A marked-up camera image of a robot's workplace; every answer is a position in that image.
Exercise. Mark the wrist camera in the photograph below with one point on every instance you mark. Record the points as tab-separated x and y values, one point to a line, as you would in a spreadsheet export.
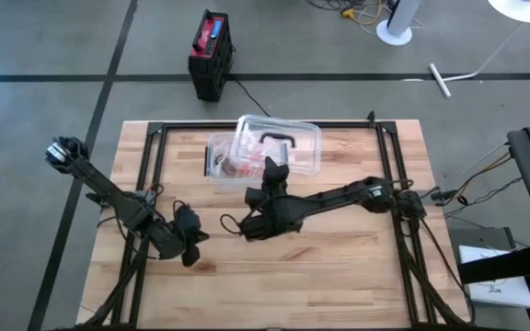
168	241
260	227

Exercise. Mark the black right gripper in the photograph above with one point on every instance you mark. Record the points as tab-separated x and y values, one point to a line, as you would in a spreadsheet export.
269	195

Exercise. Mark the grey flat box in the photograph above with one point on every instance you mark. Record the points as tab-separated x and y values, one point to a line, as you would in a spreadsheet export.
476	236

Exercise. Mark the black table frame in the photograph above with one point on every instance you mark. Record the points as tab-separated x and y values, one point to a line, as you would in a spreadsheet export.
191	125

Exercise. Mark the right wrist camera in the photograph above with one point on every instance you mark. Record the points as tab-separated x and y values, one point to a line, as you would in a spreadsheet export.
260	227

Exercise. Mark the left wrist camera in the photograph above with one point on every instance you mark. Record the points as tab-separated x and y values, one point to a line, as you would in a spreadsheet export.
168	241

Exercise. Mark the black flat bar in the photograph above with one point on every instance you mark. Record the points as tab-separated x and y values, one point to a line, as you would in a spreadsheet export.
499	266

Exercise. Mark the white floor stand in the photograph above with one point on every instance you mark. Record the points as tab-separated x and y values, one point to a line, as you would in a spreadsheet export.
440	80

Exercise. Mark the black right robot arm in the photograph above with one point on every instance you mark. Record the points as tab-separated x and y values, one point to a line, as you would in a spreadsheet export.
338	200

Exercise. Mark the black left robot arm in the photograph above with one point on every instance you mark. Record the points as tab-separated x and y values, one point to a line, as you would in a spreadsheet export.
104	188

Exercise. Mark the red black battery box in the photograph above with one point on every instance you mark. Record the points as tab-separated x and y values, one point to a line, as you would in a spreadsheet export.
210	60

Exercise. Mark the orange elastic bandage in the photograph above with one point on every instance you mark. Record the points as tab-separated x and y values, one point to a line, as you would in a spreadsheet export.
249	170

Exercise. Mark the white box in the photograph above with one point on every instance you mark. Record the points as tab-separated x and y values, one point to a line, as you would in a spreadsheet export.
495	294

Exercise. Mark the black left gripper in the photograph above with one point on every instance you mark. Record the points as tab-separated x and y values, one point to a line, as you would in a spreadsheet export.
187	223

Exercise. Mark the clear plastic container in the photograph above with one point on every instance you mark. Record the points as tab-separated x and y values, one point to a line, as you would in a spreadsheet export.
228	181

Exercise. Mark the white pole with round base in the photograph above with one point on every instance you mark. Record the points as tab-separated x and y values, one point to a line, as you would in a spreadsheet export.
400	18

